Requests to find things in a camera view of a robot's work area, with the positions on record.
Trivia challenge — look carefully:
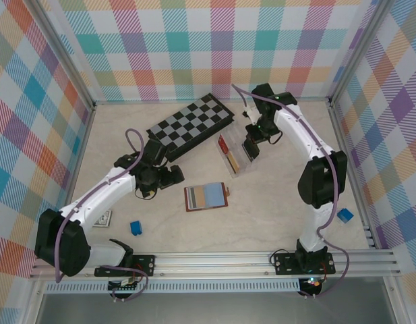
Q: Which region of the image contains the brown leather card holder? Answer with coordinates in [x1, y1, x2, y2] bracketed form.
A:
[183, 182, 231, 213]

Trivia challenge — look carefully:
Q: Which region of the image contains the black wire with yellow connector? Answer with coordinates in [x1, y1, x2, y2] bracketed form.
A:
[132, 186, 157, 200]

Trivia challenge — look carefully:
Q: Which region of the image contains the small circuit board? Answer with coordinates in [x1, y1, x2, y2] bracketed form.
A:
[108, 278, 140, 293]
[301, 276, 324, 288]

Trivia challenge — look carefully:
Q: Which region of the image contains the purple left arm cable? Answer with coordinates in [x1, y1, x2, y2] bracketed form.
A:
[54, 129, 150, 302]

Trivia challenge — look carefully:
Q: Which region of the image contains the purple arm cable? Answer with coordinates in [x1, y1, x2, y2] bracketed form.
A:
[231, 83, 351, 300]
[54, 129, 150, 302]

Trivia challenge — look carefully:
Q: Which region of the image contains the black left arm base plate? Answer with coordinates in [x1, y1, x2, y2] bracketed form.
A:
[94, 254, 157, 279]

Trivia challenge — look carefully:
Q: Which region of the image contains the slotted cable duct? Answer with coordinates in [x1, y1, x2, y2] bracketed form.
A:
[44, 281, 301, 294]

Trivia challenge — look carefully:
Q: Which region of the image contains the black VIP card stack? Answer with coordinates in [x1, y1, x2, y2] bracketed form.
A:
[241, 141, 261, 161]

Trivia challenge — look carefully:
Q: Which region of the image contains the gold card stack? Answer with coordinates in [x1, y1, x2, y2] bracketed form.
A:
[227, 151, 241, 173]

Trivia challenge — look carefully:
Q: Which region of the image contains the clear acrylic card organizer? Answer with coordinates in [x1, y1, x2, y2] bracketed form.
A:
[214, 126, 262, 179]

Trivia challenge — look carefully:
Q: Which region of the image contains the aluminium frame side rail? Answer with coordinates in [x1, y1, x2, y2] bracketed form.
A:
[328, 101, 377, 250]
[24, 104, 96, 279]

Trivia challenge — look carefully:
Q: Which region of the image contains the black folding chessboard box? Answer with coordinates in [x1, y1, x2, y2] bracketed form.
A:
[146, 92, 236, 163]

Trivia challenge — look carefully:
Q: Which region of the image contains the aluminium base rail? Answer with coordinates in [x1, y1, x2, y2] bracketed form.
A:
[28, 249, 401, 280]

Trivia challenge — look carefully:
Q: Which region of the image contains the red card stack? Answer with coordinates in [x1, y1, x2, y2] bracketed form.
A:
[216, 134, 229, 155]

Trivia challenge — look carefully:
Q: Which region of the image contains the small grey card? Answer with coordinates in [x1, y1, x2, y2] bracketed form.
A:
[94, 209, 113, 227]

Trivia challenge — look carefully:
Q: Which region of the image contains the aluminium frame post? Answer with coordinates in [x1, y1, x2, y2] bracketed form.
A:
[34, 0, 96, 114]
[328, 0, 390, 106]

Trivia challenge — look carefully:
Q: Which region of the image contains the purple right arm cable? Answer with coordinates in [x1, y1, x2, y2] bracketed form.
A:
[231, 83, 351, 300]

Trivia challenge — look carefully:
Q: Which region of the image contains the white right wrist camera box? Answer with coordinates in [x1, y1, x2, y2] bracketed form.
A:
[243, 103, 263, 123]

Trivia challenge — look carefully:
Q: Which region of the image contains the aluminium frame back rail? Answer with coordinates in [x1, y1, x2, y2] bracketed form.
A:
[92, 97, 333, 107]

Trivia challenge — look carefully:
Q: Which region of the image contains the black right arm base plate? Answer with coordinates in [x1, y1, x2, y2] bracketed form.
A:
[272, 251, 335, 276]

